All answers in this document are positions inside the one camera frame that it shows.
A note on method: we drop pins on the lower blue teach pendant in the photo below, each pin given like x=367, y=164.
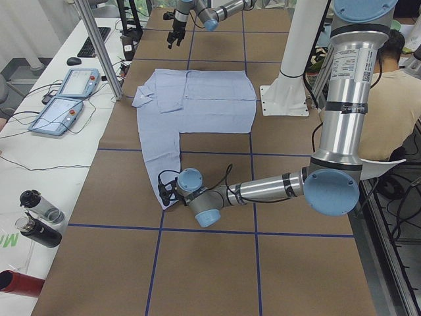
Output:
x=57, y=116

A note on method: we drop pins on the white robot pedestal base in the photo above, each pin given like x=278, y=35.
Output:
x=286, y=95

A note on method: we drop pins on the white chair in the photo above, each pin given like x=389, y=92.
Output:
x=375, y=169

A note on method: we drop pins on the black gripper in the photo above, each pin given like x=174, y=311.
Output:
x=173, y=195
x=179, y=25

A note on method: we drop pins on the blue striped button shirt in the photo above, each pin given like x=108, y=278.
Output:
x=174, y=102

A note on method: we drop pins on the clear water bottle black lid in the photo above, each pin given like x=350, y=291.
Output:
x=33, y=201

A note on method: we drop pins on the aluminium frame post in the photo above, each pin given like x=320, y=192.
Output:
x=88, y=19

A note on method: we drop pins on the blue teach pendant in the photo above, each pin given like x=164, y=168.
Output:
x=57, y=116
x=79, y=83

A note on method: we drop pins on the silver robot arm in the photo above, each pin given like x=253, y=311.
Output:
x=330, y=183
x=209, y=16

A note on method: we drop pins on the red cylinder bottle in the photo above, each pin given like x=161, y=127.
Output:
x=20, y=284

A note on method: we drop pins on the seated person beige shirt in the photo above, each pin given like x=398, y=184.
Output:
x=393, y=104

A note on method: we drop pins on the black computer mouse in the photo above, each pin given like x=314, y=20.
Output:
x=73, y=61

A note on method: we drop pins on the upper blue teach pendant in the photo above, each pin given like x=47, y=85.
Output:
x=79, y=83

